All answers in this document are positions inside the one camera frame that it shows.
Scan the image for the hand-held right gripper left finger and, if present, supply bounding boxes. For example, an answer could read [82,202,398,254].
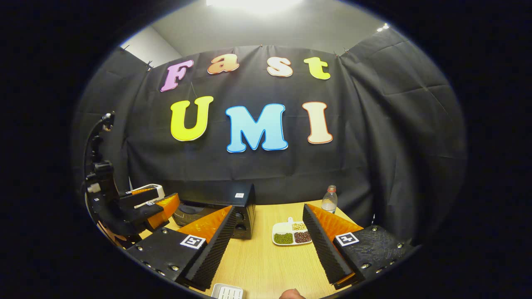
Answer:
[125,205,237,291]

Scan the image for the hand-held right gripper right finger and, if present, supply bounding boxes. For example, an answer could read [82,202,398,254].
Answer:
[302,203,418,290]

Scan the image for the black electric oven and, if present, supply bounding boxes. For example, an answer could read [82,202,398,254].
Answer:
[172,183,256,240]

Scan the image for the white toaster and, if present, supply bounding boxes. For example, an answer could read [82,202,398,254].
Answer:
[127,184,165,208]

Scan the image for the small white ribbed tray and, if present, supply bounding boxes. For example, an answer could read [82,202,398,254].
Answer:
[211,283,244,299]

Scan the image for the white divided dish with beans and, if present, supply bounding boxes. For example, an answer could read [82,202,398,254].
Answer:
[272,217,313,246]

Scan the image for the clear bottle with red label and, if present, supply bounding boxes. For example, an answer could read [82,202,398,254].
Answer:
[321,185,338,214]

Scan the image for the large ceiling light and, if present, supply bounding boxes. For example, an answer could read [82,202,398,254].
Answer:
[206,0,304,13]

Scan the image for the black cable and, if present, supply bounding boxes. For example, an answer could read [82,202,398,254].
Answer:
[83,111,116,179]

